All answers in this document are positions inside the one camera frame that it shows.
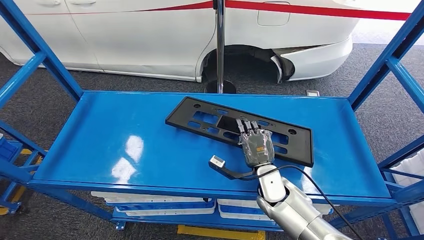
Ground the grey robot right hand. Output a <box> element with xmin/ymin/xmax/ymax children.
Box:
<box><xmin>235</xmin><ymin>118</ymin><xmax>276</xmax><ymax>169</ymax></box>

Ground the black plastic plate frame part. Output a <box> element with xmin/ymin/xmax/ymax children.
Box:
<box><xmin>164</xmin><ymin>96</ymin><xmax>315</xmax><ymax>168</ymax></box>

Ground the white plastic crate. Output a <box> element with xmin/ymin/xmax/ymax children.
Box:
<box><xmin>391</xmin><ymin>150</ymin><xmax>424</xmax><ymax>226</ymax></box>
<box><xmin>91</xmin><ymin>191</ymin><xmax>213</xmax><ymax>204</ymax></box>
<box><xmin>115</xmin><ymin>206</ymin><xmax>217</xmax><ymax>217</ymax></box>
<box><xmin>219</xmin><ymin>211</ymin><xmax>276</xmax><ymax>222</ymax></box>
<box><xmin>216</xmin><ymin>198</ymin><xmax>334</xmax><ymax>216</ymax></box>

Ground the chrome stanchion pole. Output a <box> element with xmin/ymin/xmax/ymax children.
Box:
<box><xmin>204</xmin><ymin>0</ymin><xmax>237</xmax><ymax>95</ymax></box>

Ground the white car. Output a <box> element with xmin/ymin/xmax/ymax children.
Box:
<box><xmin>0</xmin><ymin>0</ymin><xmax>361</xmax><ymax>83</ymax></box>

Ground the black cable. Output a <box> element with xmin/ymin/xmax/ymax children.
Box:
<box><xmin>238</xmin><ymin>164</ymin><xmax>365</xmax><ymax>240</ymax></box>

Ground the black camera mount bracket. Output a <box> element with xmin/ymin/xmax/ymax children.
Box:
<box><xmin>208</xmin><ymin>160</ymin><xmax>259</xmax><ymax>181</ymax></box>

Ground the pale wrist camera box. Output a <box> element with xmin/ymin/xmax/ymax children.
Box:
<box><xmin>209</xmin><ymin>154</ymin><xmax>226</xmax><ymax>169</ymax></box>

